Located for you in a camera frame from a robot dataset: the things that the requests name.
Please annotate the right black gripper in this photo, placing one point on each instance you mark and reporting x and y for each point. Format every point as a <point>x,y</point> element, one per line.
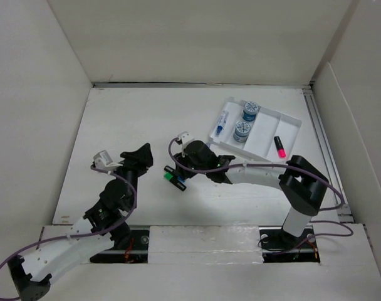
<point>183,159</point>

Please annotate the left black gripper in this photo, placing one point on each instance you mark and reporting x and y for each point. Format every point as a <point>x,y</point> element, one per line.
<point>139,160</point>

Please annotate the blue highlighter marker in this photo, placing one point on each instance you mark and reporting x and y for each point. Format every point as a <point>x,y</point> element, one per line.
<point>172,175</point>

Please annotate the green highlighter marker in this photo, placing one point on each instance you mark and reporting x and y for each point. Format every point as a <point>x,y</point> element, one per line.
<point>179,185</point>

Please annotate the pink highlighter marker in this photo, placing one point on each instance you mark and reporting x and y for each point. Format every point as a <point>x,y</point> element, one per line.
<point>279,147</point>

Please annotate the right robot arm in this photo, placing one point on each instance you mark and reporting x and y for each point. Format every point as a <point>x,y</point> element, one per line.
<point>303,185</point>

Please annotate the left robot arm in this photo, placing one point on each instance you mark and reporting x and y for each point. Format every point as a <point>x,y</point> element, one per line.
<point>102,227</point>

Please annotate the white organizer tray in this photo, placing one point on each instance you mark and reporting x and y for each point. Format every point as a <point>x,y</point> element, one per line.
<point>260,144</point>

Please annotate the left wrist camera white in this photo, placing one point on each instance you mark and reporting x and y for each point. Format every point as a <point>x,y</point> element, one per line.
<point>102,160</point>

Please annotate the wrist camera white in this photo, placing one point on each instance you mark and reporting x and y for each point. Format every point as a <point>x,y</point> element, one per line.
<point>184,138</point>
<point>102,160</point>

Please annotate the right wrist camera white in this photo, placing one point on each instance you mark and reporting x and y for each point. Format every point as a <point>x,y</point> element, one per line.
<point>184,138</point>

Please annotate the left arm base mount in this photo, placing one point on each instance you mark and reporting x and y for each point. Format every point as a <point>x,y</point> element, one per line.
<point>131,247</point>

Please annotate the aluminium rail back edge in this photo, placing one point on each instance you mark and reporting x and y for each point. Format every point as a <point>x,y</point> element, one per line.
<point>186,85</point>

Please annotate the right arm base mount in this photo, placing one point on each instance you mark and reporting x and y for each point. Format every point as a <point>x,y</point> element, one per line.
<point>278,246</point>

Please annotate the aluminium rail right side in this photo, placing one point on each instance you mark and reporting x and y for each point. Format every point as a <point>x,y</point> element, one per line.
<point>344,214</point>

